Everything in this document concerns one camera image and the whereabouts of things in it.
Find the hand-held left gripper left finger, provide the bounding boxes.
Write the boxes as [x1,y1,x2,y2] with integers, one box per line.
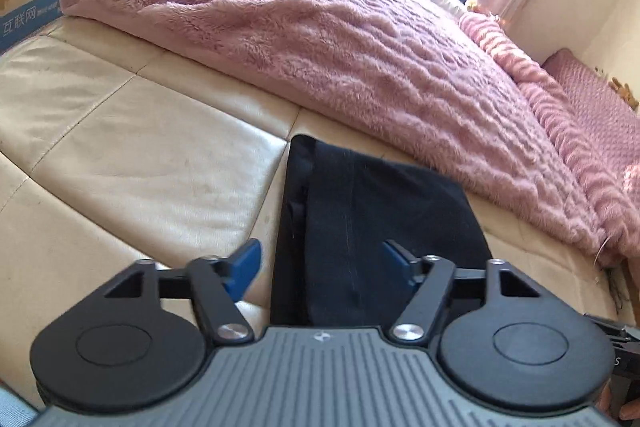
[102,238,263,345]

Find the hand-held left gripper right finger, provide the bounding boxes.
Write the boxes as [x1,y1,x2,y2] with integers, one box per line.
[382,239,542,345]

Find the black pants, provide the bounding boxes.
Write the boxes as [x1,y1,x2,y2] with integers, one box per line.
[270,134,494,329]

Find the person's right hand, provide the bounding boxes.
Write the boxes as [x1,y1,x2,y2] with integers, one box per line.
[597,382,640,425]

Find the pink fluffy blanket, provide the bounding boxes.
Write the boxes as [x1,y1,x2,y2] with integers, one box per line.
[57,0,622,259]

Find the pink textured pillow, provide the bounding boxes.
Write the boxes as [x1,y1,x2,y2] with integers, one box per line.
[542,48,640,180]

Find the brown plush toy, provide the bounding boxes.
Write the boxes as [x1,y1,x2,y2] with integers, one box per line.
[609,77,640,112]

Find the light blue cloth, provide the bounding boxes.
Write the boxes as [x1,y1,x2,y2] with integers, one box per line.
[0,386,38,427]

